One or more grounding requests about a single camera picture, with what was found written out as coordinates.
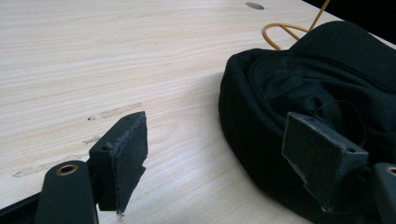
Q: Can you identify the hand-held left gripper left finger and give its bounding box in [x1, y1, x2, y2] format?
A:
[88, 110, 149, 216]

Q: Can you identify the black fabric bag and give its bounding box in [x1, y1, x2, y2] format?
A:
[218, 20, 396, 224]

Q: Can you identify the yellow cable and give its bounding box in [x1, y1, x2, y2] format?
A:
[262, 0, 331, 51]

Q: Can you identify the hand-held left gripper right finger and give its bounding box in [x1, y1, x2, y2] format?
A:
[281, 111, 370, 214]

